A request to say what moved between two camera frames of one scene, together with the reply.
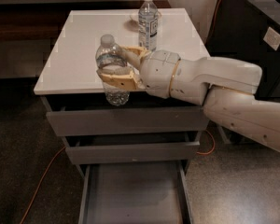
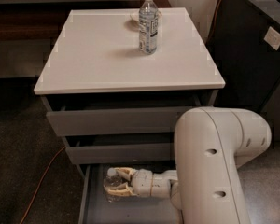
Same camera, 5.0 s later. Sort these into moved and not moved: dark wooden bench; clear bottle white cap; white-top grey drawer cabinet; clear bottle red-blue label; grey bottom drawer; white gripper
Moved: white gripper; clear bottle red-blue label
Not moved: grey bottom drawer; clear bottle white cap; white-top grey drawer cabinet; dark wooden bench
